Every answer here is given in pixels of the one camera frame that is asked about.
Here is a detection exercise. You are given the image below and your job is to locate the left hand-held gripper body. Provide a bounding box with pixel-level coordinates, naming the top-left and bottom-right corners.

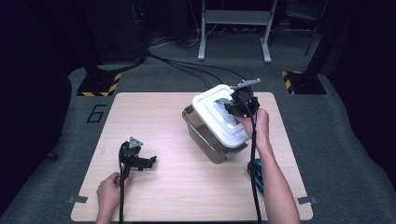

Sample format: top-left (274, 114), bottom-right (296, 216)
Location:
top-left (119, 135), bottom-right (148, 182)

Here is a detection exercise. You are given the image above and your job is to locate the black cabinet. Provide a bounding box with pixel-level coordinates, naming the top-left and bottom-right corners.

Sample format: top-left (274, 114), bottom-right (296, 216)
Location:
top-left (81, 0), bottom-right (149, 64)

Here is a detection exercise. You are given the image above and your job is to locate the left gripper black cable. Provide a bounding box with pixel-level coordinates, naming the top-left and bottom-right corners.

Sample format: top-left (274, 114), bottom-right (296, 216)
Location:
top-left (118, 148), bottom-right (126, 224)

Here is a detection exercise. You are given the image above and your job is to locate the black floor cable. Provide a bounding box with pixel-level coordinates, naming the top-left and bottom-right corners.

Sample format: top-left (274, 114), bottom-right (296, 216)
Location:
top-left (147, 51), bottom-right (214, 90)
top-left (167, 59), bottom-right (247, 82)
top-left (162, 59), bottom-right (224, 85)

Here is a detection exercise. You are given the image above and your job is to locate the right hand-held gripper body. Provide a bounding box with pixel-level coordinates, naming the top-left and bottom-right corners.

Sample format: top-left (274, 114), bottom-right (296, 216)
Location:
top-left (229, 77), bottom-right (262, 119)

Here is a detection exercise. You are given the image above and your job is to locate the dark curtain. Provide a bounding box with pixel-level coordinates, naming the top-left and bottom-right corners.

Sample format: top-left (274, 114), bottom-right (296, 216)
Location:
top-left (317, 0), bottom-right (396, 190)
top-left (0, 0), bottom-right (82, 216)

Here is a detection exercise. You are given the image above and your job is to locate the clear grey storage box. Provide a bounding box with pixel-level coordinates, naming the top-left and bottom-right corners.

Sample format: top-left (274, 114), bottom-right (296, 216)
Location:
top-left (181, 105), bottom-right (250, 165)

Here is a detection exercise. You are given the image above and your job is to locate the white metal stand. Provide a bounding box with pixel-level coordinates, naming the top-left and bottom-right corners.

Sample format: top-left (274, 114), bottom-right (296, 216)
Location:
top-left (197, 0), bottom-right (279, 65)

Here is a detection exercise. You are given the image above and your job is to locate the blue and black item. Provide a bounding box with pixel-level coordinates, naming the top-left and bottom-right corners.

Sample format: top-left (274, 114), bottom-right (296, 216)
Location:
top-left (247, 159), bottom-right (265, 195)

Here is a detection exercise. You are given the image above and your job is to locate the black yellow striped base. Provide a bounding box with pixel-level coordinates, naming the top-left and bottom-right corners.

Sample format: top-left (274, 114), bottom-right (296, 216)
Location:
top-left (77, 71), bottom-right (123, 98)
top-left (281, 69), bottom-right (328, 95)

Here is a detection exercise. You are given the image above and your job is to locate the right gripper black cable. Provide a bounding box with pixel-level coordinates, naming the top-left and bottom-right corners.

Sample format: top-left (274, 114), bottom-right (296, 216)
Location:
top-left (232, 91), bottom-right (263, 224)

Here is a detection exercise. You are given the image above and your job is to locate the person's left hand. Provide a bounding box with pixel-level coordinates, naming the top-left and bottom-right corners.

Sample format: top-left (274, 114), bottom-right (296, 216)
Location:
top-left (95, 171), bottom-right (134, 217)

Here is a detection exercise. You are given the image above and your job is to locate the person's right hand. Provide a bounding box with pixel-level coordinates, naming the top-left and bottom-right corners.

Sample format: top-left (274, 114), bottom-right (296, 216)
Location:
top-left (234, 107), bottom-right (271, 151)

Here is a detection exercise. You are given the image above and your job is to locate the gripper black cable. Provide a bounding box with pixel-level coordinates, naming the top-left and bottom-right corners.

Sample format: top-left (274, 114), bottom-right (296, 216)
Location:
top-left (118, 148), bottom-right (126, 224)
top-left (232, 91), bottom-right (263, 224)

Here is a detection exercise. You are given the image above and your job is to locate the black tripod leg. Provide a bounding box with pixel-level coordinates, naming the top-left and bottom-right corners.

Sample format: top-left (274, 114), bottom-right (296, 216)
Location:
top-left (304, 12), bottom-right (326, 57)

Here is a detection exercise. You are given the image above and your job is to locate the grey table edge tab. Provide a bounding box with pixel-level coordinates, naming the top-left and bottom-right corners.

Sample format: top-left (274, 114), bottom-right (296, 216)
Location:
top-left (295, 196), bottom-right (318, 205)
top-left (67, 195), bottom-right (89, 205)

